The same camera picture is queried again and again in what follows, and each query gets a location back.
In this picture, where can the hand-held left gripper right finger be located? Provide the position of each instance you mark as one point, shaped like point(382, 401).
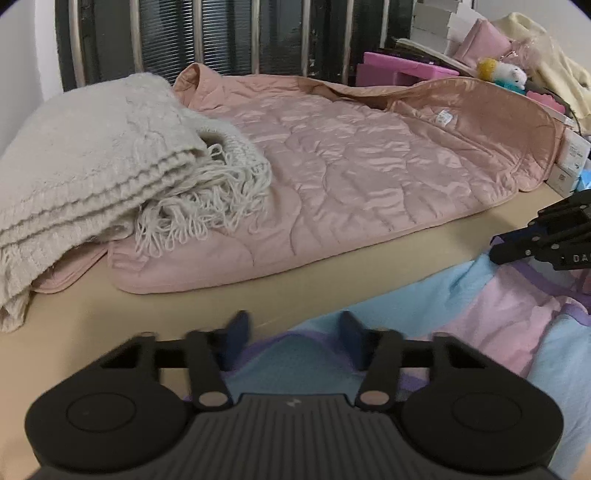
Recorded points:
point(351, 337)

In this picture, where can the white yellow plush toy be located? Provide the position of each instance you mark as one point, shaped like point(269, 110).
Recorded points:
point(508, 74)

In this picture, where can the pink scalloped foam piece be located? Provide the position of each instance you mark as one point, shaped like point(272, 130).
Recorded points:
point(547, 99)

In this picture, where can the pink pouch bag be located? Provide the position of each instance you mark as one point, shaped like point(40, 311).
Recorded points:
point(485, 41)

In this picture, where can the pink blue purple-trimmed garment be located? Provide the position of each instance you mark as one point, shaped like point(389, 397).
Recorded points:
point(498, 318)

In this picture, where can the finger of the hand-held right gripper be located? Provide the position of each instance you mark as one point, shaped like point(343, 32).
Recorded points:
point(563, 207)
point(517, 249)

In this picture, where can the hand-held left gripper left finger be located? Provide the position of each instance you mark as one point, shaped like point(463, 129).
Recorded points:
point(238, 337)

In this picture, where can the cream yellow cloth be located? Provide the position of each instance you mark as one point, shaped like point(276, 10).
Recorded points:
point(563, 69)

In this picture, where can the white labelled box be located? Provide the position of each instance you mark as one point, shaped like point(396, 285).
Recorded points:
point(577, 150)

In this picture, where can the white box with code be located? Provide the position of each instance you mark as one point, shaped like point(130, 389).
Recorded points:
point(565, 177)

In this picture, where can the stack of white boxes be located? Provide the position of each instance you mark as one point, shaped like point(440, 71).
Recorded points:
point(434, 21)

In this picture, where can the dark patterned packet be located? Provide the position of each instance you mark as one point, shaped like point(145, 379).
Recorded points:
point(425, 48)

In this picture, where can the pink flat box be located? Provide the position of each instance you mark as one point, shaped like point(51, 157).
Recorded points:
point(392, 64)

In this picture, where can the cream knitted fringed scarf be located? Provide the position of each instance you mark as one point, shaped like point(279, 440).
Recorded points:
point(92, 152)

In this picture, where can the pink quilted jacket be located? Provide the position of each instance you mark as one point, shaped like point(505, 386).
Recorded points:
point(346, 184)

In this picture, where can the light blue packet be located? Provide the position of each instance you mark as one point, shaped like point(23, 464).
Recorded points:
point(584, 181)

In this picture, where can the window with metal bars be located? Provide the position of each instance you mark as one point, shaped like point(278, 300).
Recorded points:
point(221, 37)

